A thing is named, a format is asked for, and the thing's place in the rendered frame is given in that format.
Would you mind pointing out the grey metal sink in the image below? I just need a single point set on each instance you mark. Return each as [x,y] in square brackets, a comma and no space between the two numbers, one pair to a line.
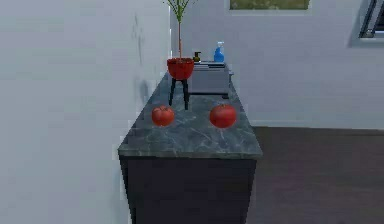
[209,80]

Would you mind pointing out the dark soap dispenser bottle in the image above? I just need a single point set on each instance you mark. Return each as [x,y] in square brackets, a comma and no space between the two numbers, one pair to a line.
[197,58]

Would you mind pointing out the blue spray bottle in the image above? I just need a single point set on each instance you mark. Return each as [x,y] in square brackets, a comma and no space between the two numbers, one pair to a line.
[219,54]

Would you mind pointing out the dark cabinet with marble worktop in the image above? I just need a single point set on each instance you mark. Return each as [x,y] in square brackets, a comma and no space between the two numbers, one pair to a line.
[190,166]

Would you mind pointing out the framed green picture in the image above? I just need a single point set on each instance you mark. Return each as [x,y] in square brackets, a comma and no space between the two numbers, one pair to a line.
[269,4]

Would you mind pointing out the plant in red pot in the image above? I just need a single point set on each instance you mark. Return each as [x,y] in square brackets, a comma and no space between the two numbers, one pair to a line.
[180,68]

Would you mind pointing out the red tomato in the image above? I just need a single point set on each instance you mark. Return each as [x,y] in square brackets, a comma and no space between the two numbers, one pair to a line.
[162,116]
[222,116]

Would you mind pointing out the dark framed window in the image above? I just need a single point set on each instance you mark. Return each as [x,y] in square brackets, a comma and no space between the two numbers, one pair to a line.
[372,18]

